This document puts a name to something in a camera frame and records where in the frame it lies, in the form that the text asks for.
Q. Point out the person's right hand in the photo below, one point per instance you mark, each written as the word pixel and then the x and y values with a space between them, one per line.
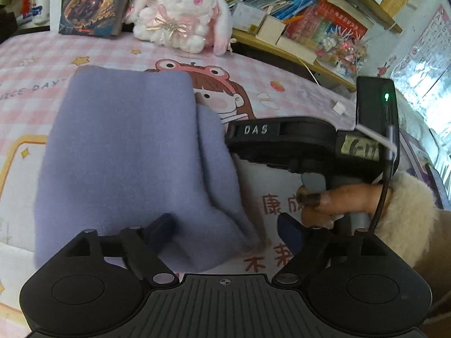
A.
pixel 345 197

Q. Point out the white pink plush rabbit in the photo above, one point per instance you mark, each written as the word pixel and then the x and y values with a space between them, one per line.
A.
pixel 183 3

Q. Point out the white charger plug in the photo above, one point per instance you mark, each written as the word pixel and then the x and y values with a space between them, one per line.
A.
pixel 339 107

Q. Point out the wooden bookshelf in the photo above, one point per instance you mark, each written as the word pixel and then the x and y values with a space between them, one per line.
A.
pixel 282 51

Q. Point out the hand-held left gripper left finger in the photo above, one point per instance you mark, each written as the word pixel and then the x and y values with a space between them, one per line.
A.
pixel 165 225

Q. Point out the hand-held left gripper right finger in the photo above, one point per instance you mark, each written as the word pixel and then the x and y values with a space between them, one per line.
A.
pixel 290 232

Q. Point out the small wooden box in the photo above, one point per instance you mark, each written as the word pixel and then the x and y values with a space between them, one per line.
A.
pixel 269 30

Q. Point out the alphabet wall poster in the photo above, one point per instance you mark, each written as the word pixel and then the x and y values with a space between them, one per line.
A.
pixel 422 45

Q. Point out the illustrated fantasy book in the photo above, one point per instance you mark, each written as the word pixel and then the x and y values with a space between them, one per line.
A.
pixel 91 3

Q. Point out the purple knit garment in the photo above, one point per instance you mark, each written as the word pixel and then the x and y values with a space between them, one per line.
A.
pixel 123 148

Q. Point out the red boxed book set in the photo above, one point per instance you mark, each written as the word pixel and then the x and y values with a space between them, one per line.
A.
pixel 327 21

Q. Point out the bundle of wrapped candy flowers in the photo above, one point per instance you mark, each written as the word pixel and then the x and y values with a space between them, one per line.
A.
pixel 343 52

